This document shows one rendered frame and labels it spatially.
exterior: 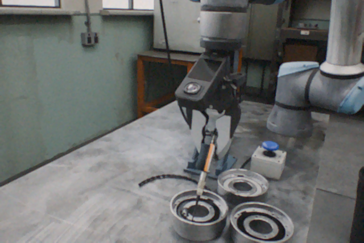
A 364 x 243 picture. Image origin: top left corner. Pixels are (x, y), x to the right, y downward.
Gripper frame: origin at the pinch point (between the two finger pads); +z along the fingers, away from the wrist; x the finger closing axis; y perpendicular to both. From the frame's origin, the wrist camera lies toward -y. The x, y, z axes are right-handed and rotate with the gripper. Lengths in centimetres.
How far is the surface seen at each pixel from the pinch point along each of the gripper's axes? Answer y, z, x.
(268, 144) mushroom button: 22.6, 5.9, -6.7
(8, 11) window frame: 68, -20, 145
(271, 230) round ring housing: -1.1, 11.1, -12.5
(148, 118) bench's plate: 40, 13, 38
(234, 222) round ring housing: -3.3, 10.2, -6.5
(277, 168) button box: 20.1, 10.2, -9.8
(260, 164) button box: 20.2, 10.4, -5.8
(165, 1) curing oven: 210, -30, 127
